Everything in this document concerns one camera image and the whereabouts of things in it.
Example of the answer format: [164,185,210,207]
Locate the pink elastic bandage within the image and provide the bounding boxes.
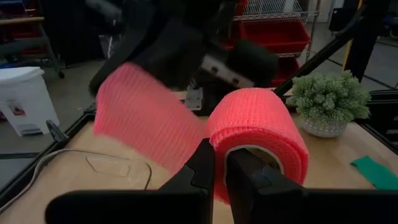
[93,62,310,205]

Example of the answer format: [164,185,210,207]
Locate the red storage bins on shelf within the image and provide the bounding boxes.
[233,0,321,63]

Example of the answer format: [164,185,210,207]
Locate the artificial green potted plant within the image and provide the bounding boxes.
[285,70,373,139]

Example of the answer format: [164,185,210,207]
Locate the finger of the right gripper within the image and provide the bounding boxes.
[133,18,208,90]
[88,18,156,96]

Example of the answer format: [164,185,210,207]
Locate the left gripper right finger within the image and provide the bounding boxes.
[225,147,398,224]

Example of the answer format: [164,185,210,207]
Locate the clear plastic tray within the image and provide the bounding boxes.
[0,147,154,215]

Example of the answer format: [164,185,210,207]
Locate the large red storage bin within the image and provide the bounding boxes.
[239,18,312,55]

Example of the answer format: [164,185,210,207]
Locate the white pedal bin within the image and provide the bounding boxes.
[0,66,60,138]

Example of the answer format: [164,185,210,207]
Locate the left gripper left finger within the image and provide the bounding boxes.
[45,138,216,224]

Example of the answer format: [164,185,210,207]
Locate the cart with wooden shelf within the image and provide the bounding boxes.
[0,0,65,78]

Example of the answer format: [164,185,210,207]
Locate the black clamp handle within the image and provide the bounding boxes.
[45,119,68,144]

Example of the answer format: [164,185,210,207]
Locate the green elastic bandage strip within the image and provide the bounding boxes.
[350,155,398,190]

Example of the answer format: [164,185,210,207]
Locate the small red storage bin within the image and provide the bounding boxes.
[270,57,301,88]

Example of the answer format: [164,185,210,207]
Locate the grey metal bracket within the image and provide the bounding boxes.
[185,86,205,111]

